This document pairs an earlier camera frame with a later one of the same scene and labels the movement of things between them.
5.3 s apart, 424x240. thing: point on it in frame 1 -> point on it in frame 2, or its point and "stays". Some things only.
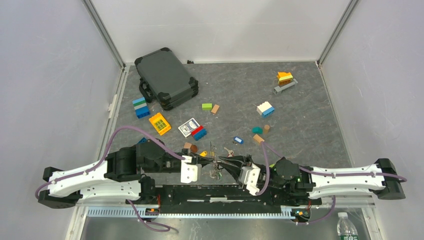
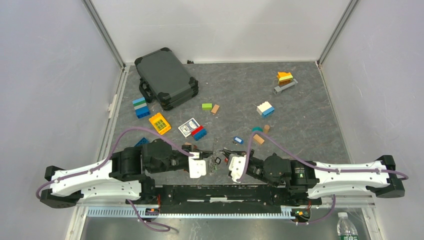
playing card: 187,128 stays
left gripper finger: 202,160 -> 205,154
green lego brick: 207,106 stays
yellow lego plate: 160,124 stays
